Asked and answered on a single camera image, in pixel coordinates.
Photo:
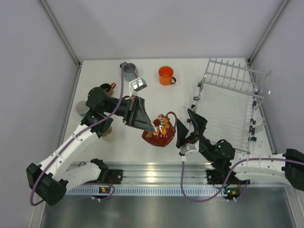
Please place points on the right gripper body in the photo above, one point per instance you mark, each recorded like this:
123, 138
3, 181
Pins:
193, 138

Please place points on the beige cup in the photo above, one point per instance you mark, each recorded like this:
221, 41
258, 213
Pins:
107, 132

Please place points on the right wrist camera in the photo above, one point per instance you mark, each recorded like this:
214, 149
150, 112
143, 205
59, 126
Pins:
188, 149

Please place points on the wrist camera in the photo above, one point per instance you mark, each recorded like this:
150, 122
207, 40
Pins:
137, 85
188, 149

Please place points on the blue white mug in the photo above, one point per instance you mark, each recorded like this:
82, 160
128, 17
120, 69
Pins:
81, 108

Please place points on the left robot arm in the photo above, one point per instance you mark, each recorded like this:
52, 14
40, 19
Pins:
51, 178

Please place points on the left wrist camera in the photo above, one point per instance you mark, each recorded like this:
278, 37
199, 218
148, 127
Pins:
137, 85

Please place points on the metal dish rack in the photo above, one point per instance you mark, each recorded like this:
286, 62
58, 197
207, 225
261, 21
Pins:
229, 95

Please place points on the orange mug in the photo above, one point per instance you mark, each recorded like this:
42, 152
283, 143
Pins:
166, 77

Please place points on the slotted cable duct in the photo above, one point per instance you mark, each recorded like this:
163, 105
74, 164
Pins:
143, 191

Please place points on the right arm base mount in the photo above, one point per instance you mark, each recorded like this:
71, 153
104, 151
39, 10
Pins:
214, 177

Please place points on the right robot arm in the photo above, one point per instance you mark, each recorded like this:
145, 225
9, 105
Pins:
287, 167

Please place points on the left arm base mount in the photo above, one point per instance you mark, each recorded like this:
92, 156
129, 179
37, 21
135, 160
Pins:
107, 176

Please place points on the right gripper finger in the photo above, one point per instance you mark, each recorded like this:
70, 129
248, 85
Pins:
199, 123
182, 132

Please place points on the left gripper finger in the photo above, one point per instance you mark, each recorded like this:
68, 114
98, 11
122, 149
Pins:
140, 114
142, 125

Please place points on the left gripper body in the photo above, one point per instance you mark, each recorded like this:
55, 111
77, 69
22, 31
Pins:
128, 109

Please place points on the grey ceramic mug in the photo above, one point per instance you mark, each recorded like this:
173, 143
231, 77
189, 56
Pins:
129, 71

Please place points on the red floral mug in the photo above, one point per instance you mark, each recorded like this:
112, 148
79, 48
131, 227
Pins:
164, 130

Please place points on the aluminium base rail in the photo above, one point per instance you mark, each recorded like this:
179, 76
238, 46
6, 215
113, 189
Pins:
162, 174

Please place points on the small dark red cup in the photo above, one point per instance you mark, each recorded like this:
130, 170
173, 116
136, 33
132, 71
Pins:
109, 88

